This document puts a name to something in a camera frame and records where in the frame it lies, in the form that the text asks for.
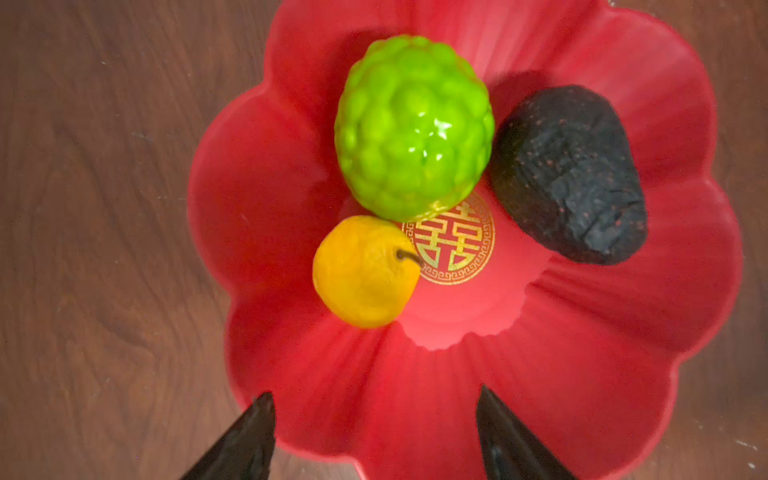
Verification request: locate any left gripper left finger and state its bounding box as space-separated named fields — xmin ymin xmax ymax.
xmin=181 ymin=392 xmax=276 ymax=480

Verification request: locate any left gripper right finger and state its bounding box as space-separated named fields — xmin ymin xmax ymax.
xmin=475 ymin=385 xmax=577 ymax=480

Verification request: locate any yellow fake lemon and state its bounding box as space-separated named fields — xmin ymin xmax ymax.
xmin=312 ymin=215 xmax=424 ymax=329

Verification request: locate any dark fake avocado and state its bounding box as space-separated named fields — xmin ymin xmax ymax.
xmin=488 ymin=85 xmax=648 ymax=265

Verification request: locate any green bumpy custard apple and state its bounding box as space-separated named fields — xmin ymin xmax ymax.
xmin=334 ymin=35 xmax=495 ymax=223

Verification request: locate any red flower-shaped fruit bowl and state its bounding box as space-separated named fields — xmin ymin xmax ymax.
xmin=187 ymin=1 xmax=743 ymax=479

